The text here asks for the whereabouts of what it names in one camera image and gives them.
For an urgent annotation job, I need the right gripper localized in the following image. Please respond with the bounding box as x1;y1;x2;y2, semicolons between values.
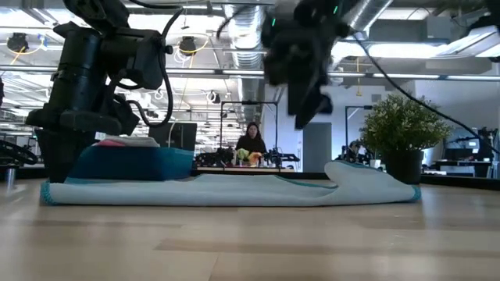
262;15;351;130

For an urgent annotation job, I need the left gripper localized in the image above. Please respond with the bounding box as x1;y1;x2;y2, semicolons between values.
25;95;141;183

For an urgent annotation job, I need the grey waffle microfiber towel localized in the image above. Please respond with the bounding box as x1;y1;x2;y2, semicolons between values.
102;135;161;148

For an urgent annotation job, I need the light blue teal-edged towel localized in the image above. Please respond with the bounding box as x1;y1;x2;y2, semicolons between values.
40;160;423;207

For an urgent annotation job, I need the background door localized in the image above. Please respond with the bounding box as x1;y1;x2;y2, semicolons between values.
302;123;333;173

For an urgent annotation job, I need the person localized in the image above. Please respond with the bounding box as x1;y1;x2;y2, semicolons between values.
235;122;269;167
345;139;363;163

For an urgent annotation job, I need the teal blue bin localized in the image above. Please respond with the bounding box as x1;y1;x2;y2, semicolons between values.
68;144;195;181

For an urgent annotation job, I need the potted artificial plant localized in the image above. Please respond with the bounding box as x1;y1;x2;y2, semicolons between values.
359;93;453;185

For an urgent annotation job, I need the background work table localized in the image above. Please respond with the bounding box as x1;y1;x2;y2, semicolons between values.
195;166;297;175

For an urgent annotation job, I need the black background monitor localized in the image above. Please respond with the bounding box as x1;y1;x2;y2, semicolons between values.
148;122;198;152

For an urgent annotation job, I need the long hanging light bar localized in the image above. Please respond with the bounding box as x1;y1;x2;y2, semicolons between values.
0;64;500;82

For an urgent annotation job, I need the background office desk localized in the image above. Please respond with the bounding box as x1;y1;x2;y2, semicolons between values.
423;126;499;176

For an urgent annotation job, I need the black curved hose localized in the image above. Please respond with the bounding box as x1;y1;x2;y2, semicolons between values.
0;139;39;165

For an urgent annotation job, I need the black background stand frame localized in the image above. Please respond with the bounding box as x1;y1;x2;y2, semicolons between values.
220;100;280;169
344;104;372;157

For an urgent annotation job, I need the yellow hanging cord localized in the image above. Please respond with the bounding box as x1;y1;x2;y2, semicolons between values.
354;56;363;98

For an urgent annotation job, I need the silver ventilation duct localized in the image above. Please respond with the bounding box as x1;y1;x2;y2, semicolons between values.
223;0;267;130

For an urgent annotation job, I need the long black right arm cable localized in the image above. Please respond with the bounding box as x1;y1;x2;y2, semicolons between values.
351;33;500;155

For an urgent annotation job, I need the black ceiling cable reel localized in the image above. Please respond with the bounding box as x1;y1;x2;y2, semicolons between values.
6;32;29;52
178;35;198;55

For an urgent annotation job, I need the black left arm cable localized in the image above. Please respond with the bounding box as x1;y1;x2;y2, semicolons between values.
116;6;185;129

